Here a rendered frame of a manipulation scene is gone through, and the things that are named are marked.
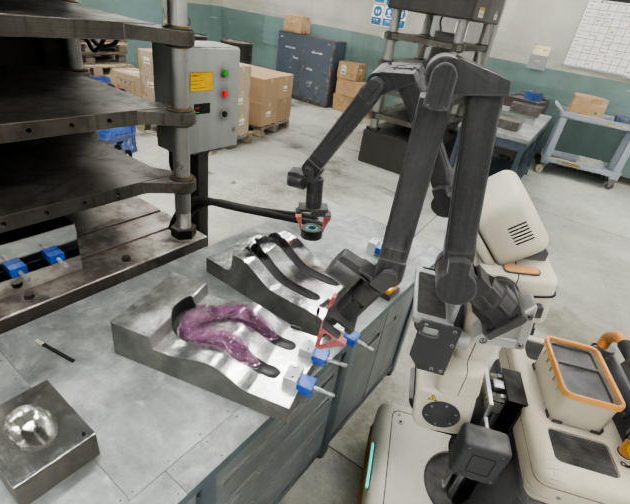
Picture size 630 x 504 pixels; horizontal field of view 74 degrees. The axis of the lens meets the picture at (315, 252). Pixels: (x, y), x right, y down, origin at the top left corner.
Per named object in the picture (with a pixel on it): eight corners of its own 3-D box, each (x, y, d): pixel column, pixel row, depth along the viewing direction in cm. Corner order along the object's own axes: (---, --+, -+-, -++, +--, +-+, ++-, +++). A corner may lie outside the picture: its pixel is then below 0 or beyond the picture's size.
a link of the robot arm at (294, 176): (311, 169, 133) (323, 156, 139) (280, 162, 137) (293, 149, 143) (313, 199, 141) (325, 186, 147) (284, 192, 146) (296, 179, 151)
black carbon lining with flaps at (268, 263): (341, 287, 139) (346, 264, 134) (312, 309, 127) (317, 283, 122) (265, 246, 155) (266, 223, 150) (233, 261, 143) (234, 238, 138)
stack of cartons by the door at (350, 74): (378, 117, 765) (389, 69, 722) (371, 120, 740) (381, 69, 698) (339, 106, 800) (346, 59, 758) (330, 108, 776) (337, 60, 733)
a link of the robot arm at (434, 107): (467, 66, 62) (462, 60, 71) (428, 60, 63) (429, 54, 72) (398, 296, 84) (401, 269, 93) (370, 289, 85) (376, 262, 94)
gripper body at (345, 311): (325, 320, 92) (345, 300, 88) (334, 294, 100) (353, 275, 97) (348, 337, 92) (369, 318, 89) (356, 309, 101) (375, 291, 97)
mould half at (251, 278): (362, 304, 144) (370, 272, 137) (317, 342, 125) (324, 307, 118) (257, 247, 167) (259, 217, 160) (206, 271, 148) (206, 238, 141)
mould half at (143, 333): (321, 353, 121) (327, 324, 116) (286, 423, 100) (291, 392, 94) (174, 300, 133) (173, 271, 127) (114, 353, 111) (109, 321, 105)
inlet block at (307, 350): (347, 367, 114) (351, 352, 112) (342, 379, 110) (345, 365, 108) (303, 351, 117) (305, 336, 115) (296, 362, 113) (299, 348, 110)
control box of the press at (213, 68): (233, 328, 241) (246, 49, 165) (190, 356, 218) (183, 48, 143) (208, 310, 251) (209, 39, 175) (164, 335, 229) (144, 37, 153)
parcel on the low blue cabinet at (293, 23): (310, 35, 768) (312, 17, 753) (300, 34, 743) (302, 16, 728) (292, 31, 785) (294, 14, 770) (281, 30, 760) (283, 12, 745)
